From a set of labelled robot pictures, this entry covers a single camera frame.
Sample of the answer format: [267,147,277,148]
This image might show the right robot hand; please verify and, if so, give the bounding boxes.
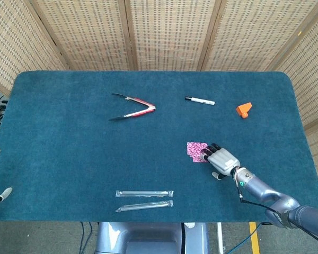
[200,143,241,181]

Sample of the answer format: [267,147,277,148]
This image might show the pink patterned square packet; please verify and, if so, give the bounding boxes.
[187,142,209,157]
[192,152,209,164]

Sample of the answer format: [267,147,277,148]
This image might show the orange plastic block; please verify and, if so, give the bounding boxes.
[235,102,253,119]

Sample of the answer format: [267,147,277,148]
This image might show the white marker with black cap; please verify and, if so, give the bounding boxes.
[184,96,216,106]

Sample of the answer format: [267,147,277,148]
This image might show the clear plastic wrapped straw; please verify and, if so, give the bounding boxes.
[114,199,174,213]
[115,189,174,198]

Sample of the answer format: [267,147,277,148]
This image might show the grey robot torso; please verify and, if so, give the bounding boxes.
[95,222,210,254]

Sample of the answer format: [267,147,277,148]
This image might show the blue felt table cover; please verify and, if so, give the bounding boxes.
[0,70,318,222]

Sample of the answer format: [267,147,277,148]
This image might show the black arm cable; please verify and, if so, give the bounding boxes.
[237,182,318,249]

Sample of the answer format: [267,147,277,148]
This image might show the blue floor cable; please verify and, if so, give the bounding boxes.
[226,223,263,254]

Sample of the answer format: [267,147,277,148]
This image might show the red-handled metal kitchen tongs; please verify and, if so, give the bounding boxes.
[108,93,156,122]

